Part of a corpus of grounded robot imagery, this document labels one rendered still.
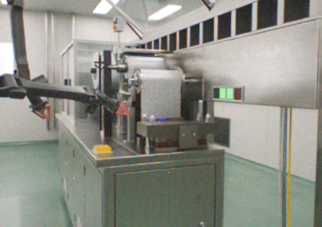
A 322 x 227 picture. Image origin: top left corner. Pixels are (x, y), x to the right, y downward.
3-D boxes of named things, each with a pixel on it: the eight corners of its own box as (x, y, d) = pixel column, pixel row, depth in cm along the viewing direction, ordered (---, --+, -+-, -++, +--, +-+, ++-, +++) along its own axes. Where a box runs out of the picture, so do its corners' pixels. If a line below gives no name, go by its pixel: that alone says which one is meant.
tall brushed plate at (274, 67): (106, 93, 389) (106, 68, 387) (127, 93, 399) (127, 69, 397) (310, 110, 103) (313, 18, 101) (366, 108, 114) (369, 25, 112)
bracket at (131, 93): (122, 141, 179) (122, 88, 177) (133, 141, 181) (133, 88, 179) (124, 143, 174) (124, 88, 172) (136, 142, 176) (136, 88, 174)
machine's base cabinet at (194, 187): (58, 188, 374) (57, 116, 368) (111, 182, 399) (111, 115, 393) (103, 353, 142) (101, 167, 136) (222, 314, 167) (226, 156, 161)
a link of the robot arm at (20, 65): (3, -6, 152) (12, -10, 145) (16, -4, 156) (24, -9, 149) (12, 82, 157) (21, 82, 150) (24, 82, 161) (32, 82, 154)
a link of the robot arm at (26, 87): (11, 88, 119) (3, 70, 124) (5, 99, 121) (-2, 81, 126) (99, 98, 152) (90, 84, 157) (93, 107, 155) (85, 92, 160)
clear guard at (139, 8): (99, -9, 248) (99, -9, 248) (146, 34, 265) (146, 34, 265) (142, -69, 151) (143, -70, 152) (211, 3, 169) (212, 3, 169)
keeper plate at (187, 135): (177, 147, 157) (177, 126, 156) (195, 146, 161) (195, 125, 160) (180, 148, 154) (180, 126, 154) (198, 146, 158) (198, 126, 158)
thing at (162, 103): (141, 122, 170) (141, 88, 169) (180, 121, 179) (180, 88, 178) (141, 122, 169) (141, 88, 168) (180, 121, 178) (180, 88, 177)
